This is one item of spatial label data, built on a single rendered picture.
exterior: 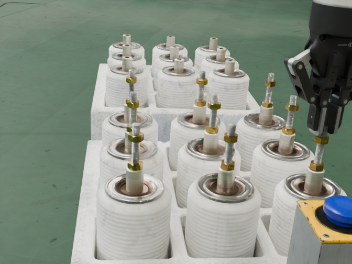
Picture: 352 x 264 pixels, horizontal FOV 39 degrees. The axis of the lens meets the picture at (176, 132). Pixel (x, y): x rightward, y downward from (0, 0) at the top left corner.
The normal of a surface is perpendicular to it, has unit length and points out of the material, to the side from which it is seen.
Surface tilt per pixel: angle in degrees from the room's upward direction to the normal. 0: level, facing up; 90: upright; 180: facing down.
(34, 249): 0
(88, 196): 0
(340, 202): 0
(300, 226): 90
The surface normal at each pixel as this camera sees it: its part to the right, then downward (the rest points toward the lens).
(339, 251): 0.11, 0.39
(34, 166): 0.06, -0.92
